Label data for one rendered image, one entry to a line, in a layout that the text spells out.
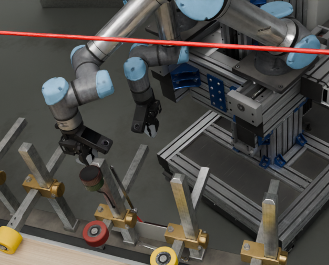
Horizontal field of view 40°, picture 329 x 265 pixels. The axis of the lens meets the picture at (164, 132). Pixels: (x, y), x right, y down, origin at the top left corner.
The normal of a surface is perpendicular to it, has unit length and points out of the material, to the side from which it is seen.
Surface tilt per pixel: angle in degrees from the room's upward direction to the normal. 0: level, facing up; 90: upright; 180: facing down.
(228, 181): 0
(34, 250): 0
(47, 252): 0
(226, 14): 96
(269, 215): 90
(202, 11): 85
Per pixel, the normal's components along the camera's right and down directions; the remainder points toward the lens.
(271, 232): -0.33, 0.72
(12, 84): -0.18, -0.68
